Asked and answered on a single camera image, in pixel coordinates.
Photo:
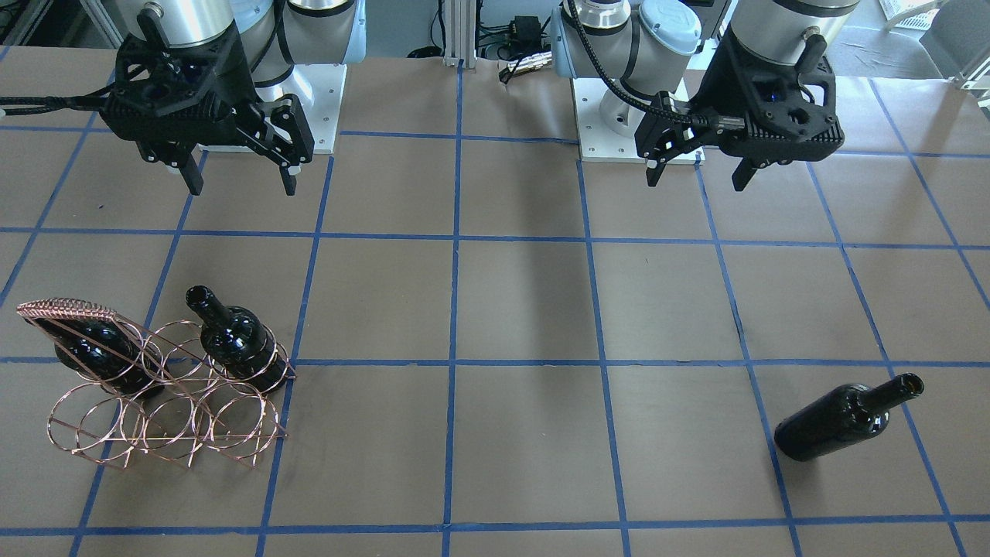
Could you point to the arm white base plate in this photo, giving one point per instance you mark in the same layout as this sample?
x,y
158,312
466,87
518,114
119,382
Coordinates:
x,y
606,124
319,88

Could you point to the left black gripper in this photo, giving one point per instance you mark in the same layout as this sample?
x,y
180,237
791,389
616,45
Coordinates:
x,y
712,87

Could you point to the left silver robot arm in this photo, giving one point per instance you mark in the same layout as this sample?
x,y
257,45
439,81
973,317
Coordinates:
x,y
641,51

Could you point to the black power adapter background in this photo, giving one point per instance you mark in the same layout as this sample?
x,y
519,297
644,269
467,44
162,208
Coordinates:
x,y
524,37

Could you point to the dark bottle in rack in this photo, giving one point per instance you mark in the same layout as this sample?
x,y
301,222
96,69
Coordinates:
x,y
236,339
100,350

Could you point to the copper wire wine rack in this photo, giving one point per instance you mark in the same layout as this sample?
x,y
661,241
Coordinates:
x,y
200,409

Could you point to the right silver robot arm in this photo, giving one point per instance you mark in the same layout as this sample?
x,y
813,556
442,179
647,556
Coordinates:
x,y
276,36

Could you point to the dark glass wine bottle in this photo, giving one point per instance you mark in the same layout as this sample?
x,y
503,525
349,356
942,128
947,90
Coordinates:
x,y
845,416

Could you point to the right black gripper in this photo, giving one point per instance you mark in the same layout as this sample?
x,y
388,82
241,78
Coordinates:
x,y
233,80

